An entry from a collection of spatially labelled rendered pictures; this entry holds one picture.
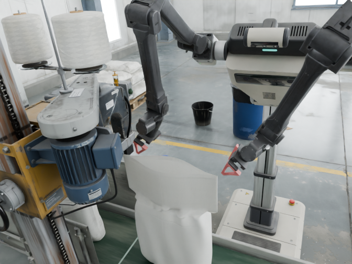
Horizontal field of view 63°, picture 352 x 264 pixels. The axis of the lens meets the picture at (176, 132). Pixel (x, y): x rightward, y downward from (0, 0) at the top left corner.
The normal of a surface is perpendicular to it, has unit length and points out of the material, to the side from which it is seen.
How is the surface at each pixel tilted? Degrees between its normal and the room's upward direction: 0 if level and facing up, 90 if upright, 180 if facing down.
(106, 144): 1
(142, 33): 108
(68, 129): 91
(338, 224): 0
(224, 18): 90
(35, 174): 90
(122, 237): 0
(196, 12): 90
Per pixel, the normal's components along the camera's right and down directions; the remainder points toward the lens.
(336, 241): -0.07, -0.88
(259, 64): -0.33, -0.39
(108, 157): -0.02, 0.47
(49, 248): 0.90, 0.14
